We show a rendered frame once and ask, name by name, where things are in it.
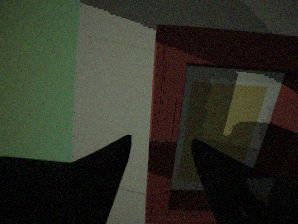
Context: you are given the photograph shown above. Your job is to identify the dark red rectangular picture frame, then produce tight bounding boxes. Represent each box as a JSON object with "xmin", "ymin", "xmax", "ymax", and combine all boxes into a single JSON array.
[{"xmin": 145, "ymin": 25, "xmax": 298, "ymax": 224}]

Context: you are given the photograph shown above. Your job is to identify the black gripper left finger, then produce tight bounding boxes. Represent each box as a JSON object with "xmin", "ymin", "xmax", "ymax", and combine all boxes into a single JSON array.
[{"xmin": 0, "ymin": 135, "xmax": 132, "ymax": 224}]

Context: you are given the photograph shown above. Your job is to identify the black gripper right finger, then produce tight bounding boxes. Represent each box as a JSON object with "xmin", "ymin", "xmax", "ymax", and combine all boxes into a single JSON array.
[{"xmin": 191, "ymin": 139, "xmax": 298, "ymax": 224}]

